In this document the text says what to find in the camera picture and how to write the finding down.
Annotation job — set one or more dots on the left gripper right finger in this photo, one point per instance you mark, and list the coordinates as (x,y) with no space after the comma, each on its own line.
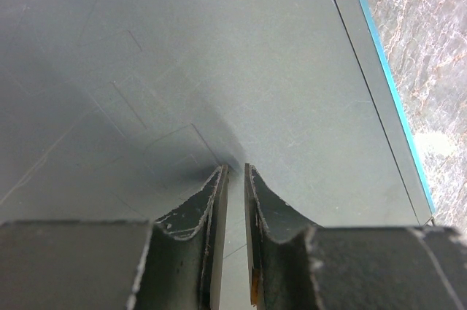
(279,267)

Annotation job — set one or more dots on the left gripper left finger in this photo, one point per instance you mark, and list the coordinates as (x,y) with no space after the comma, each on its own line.
(182,259)

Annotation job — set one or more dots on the dark blue network switch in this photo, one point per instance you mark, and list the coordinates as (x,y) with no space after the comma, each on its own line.
(121,109)

